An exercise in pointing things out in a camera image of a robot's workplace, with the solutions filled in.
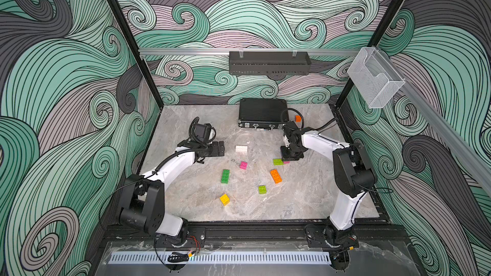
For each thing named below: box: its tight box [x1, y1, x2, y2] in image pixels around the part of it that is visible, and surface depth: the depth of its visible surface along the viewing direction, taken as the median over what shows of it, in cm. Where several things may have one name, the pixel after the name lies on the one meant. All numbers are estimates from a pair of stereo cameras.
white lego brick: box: [235, 145, 249, 154], surface depth 100 cm
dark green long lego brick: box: [220, 169, 231, 184], surface depth 91 cm
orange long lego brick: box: [269, 168, 283, 184], surface depth 91 cm
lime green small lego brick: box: [258, 185, 267, 195], surface depth 87 cm
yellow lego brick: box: [219, 193, 231, 207], surface depth 81 cm
